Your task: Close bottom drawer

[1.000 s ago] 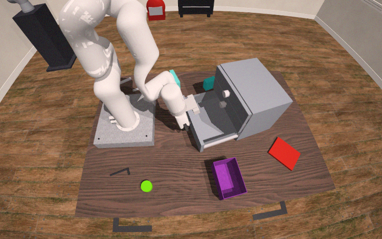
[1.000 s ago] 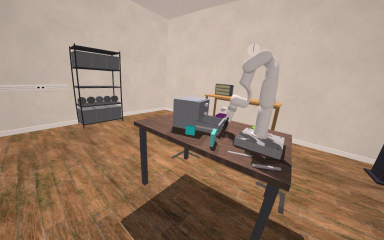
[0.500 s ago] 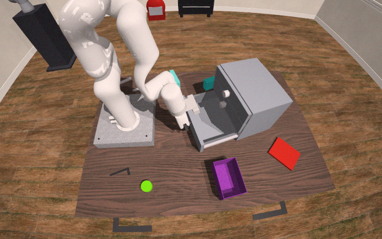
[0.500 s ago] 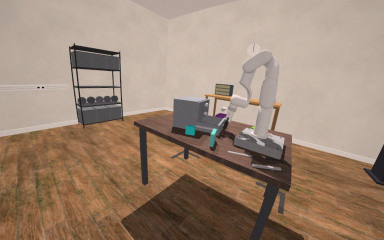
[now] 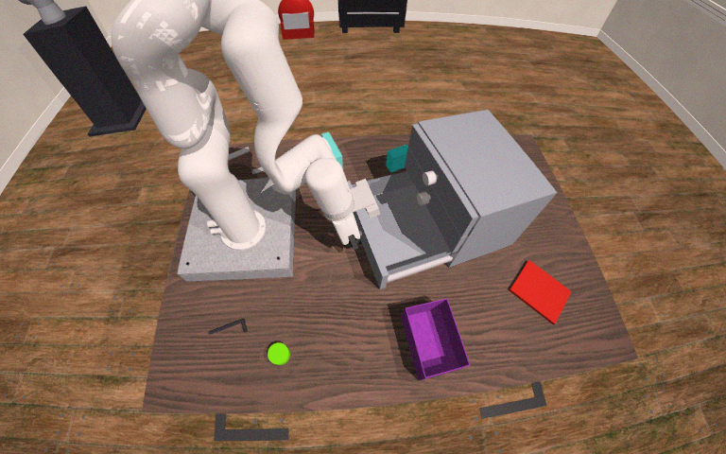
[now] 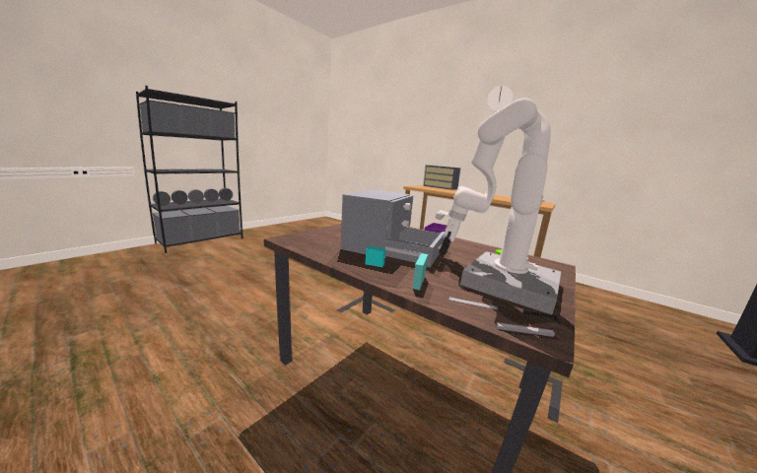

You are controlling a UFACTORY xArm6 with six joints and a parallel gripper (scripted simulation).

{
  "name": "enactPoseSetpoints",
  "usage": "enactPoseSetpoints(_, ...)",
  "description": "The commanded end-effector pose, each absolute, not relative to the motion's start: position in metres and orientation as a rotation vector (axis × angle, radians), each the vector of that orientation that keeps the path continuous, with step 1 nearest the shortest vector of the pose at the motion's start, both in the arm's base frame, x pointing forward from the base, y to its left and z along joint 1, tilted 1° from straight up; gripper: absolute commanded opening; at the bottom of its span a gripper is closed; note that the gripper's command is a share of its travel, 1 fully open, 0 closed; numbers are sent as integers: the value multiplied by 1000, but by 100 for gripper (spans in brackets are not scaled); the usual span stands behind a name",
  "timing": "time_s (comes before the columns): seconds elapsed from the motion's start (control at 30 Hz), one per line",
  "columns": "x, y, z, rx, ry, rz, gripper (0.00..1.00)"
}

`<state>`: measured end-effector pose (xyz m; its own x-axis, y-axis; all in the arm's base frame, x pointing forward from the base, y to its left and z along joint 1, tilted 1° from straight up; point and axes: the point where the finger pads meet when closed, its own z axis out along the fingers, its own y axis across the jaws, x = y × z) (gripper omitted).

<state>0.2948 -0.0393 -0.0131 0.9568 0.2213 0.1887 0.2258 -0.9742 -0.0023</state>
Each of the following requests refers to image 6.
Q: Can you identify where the purple open box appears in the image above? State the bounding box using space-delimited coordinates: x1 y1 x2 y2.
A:
424 223 447 233

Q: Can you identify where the white flat bar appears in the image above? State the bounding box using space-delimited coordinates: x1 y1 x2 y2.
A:
497 323 555 337

